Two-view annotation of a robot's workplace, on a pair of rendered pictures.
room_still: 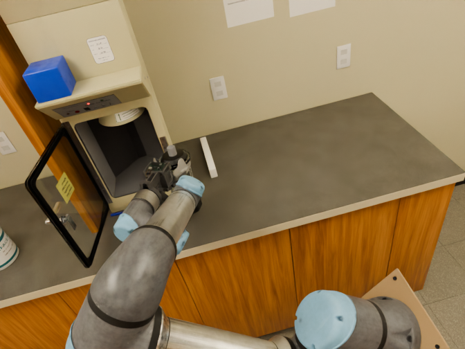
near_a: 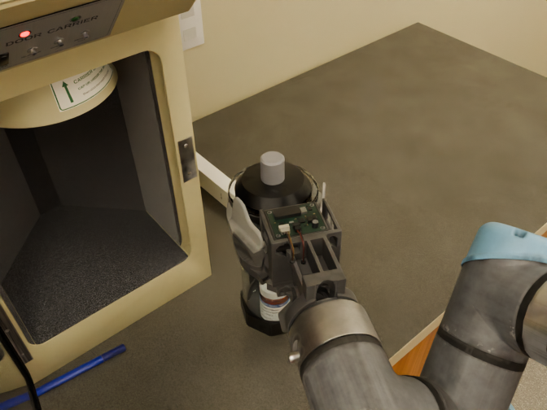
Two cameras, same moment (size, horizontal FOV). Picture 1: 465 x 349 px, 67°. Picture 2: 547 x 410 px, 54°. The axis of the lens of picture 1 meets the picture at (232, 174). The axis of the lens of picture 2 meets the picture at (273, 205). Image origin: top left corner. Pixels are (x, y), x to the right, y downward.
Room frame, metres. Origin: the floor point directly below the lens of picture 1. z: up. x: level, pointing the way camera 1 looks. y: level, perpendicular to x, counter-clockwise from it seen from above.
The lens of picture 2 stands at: (0.61, 0.46, 1.65)
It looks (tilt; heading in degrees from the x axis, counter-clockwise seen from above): 44 degrees down; 323
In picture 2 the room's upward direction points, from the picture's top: straight up
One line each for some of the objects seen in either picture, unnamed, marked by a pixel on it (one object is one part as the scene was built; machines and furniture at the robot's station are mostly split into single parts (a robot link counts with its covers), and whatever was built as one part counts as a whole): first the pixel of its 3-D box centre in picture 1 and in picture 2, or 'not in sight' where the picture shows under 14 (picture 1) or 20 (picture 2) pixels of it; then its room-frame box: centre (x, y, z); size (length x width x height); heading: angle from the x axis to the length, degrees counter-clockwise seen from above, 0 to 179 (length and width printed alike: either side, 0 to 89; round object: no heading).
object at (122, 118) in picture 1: (119, 106); (35, 64); (1.23, 0.35, 1.34); 0.18 x 0.18 x 0.05
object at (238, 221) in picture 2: not in sight; (241, 217); (0.97, 0.24, 1.23); 0.09 x 0.03 x 0.06; 2
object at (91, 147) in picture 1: (129, 138); (48, 163); (1.25, 0.37, 1.19); 0.26 x 0.24 x 0.35; 93
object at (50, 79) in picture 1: (50, 79); not in sight; (1.06, 0.46, 1.56); 0.10 x 0.10 x 0.09; 3
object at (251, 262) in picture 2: not in sight; (262, 255); (0.93, 0.25, 1.21); 0.09 x 0.05 x 0.02; 2
